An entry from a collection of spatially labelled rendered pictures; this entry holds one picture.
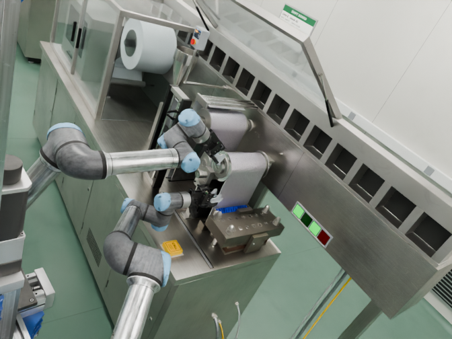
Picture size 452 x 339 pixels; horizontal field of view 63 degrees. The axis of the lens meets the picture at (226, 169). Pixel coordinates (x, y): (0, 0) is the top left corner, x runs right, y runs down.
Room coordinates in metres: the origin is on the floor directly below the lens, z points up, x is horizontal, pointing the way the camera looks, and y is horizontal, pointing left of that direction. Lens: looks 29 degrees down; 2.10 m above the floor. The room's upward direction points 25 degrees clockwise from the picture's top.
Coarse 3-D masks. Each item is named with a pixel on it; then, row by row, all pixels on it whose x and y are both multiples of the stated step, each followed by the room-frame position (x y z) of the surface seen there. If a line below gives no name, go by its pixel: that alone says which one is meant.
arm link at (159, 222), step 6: (150, 210) 1.29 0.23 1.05; (156, 210) 1.30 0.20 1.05; (150, 216) 1.27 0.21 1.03; (156, 216) 1.28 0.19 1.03; (162, 216) 1.27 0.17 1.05; (168, 216) 1.29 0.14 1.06; (150, 222) 1.27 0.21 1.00; (156, 222) 1.27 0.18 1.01; (162, 222) 1.28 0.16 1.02; (168, 222) 1.30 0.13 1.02; (156, 228) 1.27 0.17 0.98; (162, 228) 1.28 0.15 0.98
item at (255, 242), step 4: (252, 236) 1.46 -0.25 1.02; (256, 236) 1.47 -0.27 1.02; (260, 236) 1.49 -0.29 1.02; (264, 236) 1.51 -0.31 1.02; (252, 240) 1.45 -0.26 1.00; (256, 240) 1.47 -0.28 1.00; (260, 240) 1.50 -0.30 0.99; (264, 240) 1.52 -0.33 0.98; (248, 244) 1.46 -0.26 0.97; (252, 244) 1.46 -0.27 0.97; (256, 244) 1.49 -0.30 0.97; (260, 244) 1.51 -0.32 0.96; (244, 248) 1.47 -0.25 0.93; (248, 248) 1.45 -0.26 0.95; (252, 248) 1.48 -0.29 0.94; (256, 248) 1.50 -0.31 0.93; (244, 252) 1.46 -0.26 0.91; (248, 252) 1.47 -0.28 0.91
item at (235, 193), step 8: (224, 184) 1.51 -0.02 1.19; (232, 184) 1.55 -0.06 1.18; (240, 184) 1.59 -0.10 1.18; (248, 184) 1.64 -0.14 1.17; (256, 184) 1.68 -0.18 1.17; (224, 192) 1.53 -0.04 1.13; (232, 192) 1.57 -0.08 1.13; (240, 192) 1.61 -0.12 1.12; (248, 192) 1.66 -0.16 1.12; (224, 200) 1.55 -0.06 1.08; (232, 200) 1.59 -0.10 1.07; (240, 200) 1.64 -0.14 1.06; (248, 200) 1.68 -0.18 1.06; (216, 208) 1.53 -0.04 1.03
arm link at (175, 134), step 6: (174, 126) 1.32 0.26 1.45; (168, 132) 1.30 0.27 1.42; (174, 132) 1.30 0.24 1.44; (180, 132) 1.30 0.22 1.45; (162, 138) 1.28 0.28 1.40; (168, 138) 1.28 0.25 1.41; (174, 138) 1.27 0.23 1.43; (180, 138) 1.28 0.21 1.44; (186, 138) 1.32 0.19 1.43; (162, 144) 1.27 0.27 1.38; (168, 144) 1.26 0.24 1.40; (174, 144) 1.24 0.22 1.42
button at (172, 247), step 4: (176, 240) 1.32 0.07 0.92; (164, 244) 1.26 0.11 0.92; (168, 244) 1.27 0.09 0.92; (172, 244) 1.28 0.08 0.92; (176, 244) 1.29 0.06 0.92; (164, 248) 1.25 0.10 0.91; (168, 248) 1.25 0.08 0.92; (172, 248) 1.26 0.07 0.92; (176, 248) 1.27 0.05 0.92; (180, 248) 1.28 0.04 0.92; (168, 252) 1.23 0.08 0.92; (172, 252) 1.23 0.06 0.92; (176, 252) 1.25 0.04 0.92; (180, 252) 1.27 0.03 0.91
